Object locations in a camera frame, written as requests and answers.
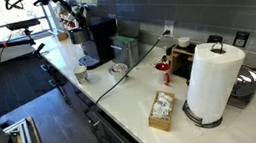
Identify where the white sugar packet pile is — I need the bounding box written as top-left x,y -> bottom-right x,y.
147,91 -> 176,123

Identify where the black pod coffee maker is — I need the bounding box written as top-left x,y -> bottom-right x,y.
65,1 -> 123,73

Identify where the black tripod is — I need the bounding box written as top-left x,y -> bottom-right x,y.
30,39 -> 73,112

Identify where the white paper towel roll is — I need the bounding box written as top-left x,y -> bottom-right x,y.
178,37 -> 256,127

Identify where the small wooden box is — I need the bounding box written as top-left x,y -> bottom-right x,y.
56,28 -> 70,43

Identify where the dark base cabinet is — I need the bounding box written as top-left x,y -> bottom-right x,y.
46,57 -> 154,143

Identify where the small white cup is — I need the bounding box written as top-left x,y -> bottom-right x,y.
177,36 -> 192,49

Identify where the steel bin with green liner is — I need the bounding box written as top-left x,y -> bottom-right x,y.
106,16 -> 146,72

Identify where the metal cabinet handle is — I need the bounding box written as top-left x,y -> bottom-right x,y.
90,113 -> 140,143

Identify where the blue patterned paper bowl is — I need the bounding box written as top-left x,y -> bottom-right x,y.
107,61 -> 131,86

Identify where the white wall outlet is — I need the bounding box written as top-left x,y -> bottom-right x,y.
161,19 -> 177,39

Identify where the black QR code sign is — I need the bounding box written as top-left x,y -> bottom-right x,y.
229,28 -> 253,50

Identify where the wooden packet box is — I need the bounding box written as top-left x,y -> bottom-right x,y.
143,87 -> 181,135

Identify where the black camera on stand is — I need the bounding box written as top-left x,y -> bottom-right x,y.
5,17 -> 44,49

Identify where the black power cable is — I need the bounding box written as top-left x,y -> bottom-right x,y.
85,29 -> 179,105

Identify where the black paper towel holder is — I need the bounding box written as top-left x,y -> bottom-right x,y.
173,40 -> 236,132

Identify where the wooden countertop organizer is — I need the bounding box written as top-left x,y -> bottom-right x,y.
164,40 -> 202,84

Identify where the patterned paper cup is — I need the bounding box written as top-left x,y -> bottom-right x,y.
72,64 -> 90,87

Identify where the white mug with red inside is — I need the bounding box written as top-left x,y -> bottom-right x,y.
152,60 -> 174,88

